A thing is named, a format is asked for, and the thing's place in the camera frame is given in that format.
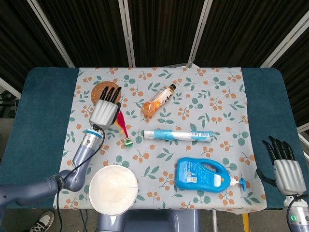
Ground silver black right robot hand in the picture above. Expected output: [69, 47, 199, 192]
[256, 135, 307, 195]

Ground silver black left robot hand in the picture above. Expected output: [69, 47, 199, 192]
[89, 86, 123, 128]

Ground colourful feather shuttlecock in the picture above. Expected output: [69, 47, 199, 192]
[116, 111, 134, 146]

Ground leaf and berry patterned tablecloth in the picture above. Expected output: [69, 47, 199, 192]
[53, 67, 267, 215]

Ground round woven rattan coaster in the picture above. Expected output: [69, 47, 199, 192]
[90, 81, 122, 106]

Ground orange drink plastic bottle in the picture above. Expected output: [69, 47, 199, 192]
[141, 83, 177, 118]

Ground dark teal table cover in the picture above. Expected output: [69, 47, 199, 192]
[0, 67, 290, 210]

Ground clear plastic wrap roll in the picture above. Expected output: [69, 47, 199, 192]
[143, 129, 213, 144]

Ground blue detergent pump bottle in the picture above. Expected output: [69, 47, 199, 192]
[174, 157, 247, 193]

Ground dark folding screen white frames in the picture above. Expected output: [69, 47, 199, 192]
[0, 0, 309, 126]

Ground grey-blue robot torso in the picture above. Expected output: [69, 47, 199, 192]
[96, 209, 201, 232]

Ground black and white sneaker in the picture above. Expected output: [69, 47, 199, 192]
[29, 211, 55, 232]

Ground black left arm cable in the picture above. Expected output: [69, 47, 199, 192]
[56, 124, 106, 232]

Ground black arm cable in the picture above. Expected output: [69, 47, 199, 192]
[56, 124, 106, 232]
[285, 194, 305, 232]

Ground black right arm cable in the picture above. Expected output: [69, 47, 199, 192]
[285, 194, 305, 232]

